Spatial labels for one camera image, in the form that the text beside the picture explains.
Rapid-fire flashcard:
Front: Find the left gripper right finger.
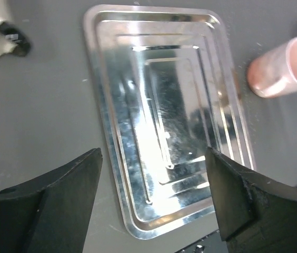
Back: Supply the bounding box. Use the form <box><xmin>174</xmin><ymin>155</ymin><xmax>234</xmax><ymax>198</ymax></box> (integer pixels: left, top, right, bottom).
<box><xmin>205</xmin><ymin>148</ymin><xmax>297</xmax><ymax>252</ymax></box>

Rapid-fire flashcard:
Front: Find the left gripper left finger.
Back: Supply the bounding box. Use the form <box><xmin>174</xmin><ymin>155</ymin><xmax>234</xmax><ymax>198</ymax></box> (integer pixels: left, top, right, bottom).
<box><xmin>0</xmin><ymin>148</ymin><xmax>103</xmax><ymax>252</ymax></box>

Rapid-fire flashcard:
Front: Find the pink mug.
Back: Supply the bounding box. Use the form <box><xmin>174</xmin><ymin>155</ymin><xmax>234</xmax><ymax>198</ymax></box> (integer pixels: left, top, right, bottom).
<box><xmin>247</xmin><ymin>37</ymin><xmax>297</xmax><ymax>98</ymax></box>

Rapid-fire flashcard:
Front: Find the silver metal tray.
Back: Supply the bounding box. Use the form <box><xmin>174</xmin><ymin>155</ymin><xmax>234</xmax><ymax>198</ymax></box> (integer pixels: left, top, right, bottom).
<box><xmin>83</xmin><ymin>4</ymin><xmax>256</xmax><ymax>240</ymax></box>

